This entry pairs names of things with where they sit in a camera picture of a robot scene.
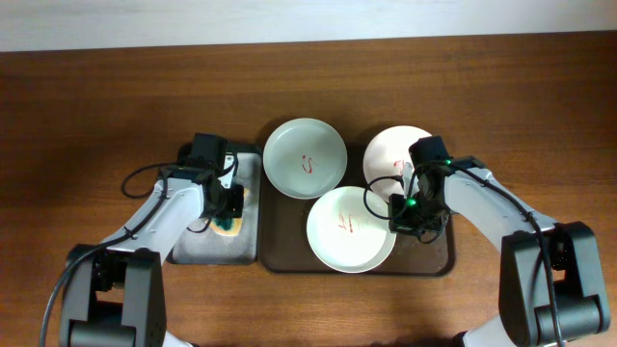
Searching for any white plate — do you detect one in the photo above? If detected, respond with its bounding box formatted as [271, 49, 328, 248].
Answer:
[306, 186, 396, 274]

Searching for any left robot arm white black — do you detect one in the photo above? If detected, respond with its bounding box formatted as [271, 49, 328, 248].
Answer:
[51, 133, 243, 346]

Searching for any pale green plate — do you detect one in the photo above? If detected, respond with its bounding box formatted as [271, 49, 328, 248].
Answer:
[263, 118, 348, 200]

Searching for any pink plate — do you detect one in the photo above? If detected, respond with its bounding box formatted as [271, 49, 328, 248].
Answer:
[362, 125, 431, 183]

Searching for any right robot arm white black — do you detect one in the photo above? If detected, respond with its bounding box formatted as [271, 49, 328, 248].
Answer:
[388, 136, 611, 346]

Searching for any green yellow sponge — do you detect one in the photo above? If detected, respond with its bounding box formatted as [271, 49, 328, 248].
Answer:
[209, 186, 249, 237]

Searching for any large brown tray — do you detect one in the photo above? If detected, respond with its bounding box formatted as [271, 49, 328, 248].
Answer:
[257, 145, 455, 277]

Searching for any small grey soapy tray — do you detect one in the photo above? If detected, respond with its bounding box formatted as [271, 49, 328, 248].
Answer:
[167, 144, 262, 265]

